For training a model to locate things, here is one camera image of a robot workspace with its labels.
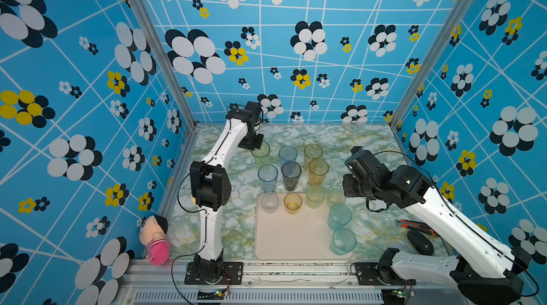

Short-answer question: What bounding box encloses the tall amber glass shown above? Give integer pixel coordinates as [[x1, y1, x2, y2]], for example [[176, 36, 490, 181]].
[[309, 158, 330, 185], [303, 143, 323, 165]]

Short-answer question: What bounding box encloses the short pale green glass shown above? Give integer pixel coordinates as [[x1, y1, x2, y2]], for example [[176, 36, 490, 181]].
[[327, 190, 346, 208]]

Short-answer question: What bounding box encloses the tall amber front glass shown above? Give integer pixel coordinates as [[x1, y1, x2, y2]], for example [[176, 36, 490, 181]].
[[309, 158, 330, 185]]

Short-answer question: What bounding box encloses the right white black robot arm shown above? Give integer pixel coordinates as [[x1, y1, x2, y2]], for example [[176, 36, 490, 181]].
[[343, 146, 531, 304]]

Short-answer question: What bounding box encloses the tall teal back glass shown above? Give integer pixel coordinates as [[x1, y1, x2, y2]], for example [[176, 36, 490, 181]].
[[330, 227, 357, 255]]

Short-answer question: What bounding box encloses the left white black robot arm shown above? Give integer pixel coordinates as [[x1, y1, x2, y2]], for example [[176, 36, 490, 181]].
[[189, 101, 264, 282]]

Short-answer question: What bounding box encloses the short light green glass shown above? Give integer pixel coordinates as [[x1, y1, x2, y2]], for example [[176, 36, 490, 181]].
[[306, 185, 326, 209]]

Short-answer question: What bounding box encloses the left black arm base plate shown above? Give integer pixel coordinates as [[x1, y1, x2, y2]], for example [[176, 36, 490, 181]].
[[185, 262, 244, 285]]

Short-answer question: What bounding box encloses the aluminium front rail frame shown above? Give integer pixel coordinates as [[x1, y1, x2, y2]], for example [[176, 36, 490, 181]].
[[115, 259, 468, 304]]

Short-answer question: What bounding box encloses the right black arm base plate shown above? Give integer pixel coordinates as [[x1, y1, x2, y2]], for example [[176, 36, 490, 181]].
[[350, 262, 417, 287]]

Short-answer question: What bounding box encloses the tall amber back glass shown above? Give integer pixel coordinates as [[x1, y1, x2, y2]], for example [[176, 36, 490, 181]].
[[303, 143, 323, 165]]

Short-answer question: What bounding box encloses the tall teal front glass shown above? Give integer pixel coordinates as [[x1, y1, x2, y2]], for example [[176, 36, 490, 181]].
[[328, 204, 352, 230]]

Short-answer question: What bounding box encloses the pink plush doll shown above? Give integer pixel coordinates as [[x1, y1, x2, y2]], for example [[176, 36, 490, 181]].
[[139, 215, 170, 266]]

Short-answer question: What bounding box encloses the beige rectangular tray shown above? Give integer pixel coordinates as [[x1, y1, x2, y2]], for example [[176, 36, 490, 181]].
[[254, 194, 354, 262]]

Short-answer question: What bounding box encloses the tall light blue glass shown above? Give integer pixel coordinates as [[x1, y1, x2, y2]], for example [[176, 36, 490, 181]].
[[257, 164, 279, 193]]

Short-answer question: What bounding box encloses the short amber glass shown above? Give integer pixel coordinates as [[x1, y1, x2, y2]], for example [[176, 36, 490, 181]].
[[283, 193, 303, 215]]

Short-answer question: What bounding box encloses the red black utility knife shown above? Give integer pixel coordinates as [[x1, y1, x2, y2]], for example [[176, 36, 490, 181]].
[[395, 219, 439, 237]]

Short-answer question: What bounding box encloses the tall teal glass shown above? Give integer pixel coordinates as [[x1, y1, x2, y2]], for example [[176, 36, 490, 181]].
[[328, 204, 352, 230], [330, 227, 357, 255]]

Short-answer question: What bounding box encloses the tall green glass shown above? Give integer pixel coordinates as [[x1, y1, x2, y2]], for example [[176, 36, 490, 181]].
[[252, 141, 271, 168]]

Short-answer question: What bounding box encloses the tall blue-grey back glass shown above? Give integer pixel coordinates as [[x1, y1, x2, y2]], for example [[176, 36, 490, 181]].
[[279, 145, 298, 167]]

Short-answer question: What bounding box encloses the short clear glass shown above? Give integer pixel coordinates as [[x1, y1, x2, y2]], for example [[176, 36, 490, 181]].
[[260, 192, 279, 214]]

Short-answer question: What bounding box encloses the tall dark grey glass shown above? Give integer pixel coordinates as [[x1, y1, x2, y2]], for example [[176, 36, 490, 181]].
[[281, 161, 302, 192]]

